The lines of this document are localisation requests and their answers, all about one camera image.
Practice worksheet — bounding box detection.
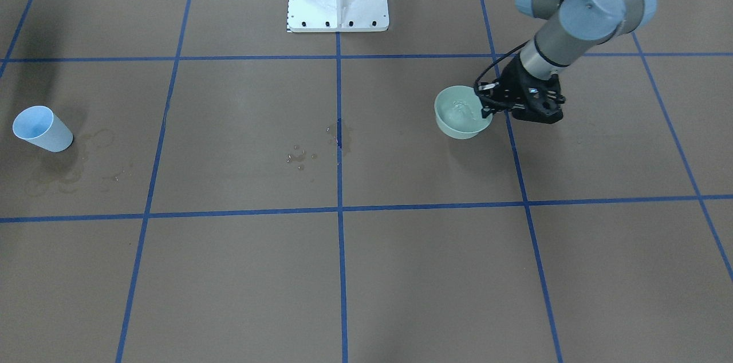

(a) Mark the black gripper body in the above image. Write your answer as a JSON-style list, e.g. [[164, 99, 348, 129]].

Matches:
[[473, 56, 566, 125]]

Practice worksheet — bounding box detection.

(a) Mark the pale green bowl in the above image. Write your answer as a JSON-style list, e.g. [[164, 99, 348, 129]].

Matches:
[[433, 85, 493, 140]]

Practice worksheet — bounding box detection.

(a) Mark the light blue plastic cup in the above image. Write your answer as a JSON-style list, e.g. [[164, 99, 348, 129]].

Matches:
[[11, 105, 74, 152]]

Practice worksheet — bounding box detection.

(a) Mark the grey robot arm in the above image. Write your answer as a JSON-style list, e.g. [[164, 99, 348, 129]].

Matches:
[[473, 0, 658, 125]]

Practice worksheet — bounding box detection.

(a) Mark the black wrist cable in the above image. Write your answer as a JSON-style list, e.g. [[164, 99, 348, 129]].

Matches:
[[473, 0, 608, 94]]

